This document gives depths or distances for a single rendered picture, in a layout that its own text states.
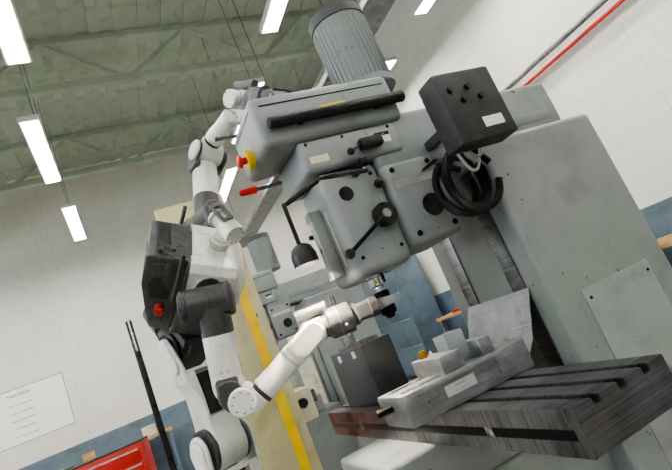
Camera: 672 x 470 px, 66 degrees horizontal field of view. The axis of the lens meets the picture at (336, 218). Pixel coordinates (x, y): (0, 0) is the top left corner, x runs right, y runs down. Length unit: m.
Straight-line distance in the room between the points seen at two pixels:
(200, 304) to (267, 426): 1.79
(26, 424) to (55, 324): 1.66
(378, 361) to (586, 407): 0.89
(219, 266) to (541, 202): 0.97
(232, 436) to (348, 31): 1.37
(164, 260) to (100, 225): 9.46
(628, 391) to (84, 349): 9.94
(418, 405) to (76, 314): 9.67
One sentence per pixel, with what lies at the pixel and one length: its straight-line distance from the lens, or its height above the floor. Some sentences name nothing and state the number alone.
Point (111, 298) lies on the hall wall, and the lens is 10.61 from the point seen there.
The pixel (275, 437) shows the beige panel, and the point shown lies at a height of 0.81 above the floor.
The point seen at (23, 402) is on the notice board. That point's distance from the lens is 10.56.
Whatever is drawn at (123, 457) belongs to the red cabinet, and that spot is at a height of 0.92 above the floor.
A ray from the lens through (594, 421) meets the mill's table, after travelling 0.96.
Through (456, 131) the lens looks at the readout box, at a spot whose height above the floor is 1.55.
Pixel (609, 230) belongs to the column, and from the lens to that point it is 1.79.
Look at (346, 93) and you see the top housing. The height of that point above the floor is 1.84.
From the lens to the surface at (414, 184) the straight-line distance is 1.56.
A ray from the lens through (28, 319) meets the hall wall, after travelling 10.72.
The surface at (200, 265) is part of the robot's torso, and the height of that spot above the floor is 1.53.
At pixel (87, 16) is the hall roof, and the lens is 7.89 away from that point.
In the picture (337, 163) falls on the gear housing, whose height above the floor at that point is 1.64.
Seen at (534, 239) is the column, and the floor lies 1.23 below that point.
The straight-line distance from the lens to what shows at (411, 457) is 1.35.
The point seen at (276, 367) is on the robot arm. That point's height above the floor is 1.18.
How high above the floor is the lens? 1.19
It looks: 12 degrees up
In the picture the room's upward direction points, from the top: 23 degrees counter-clockwise
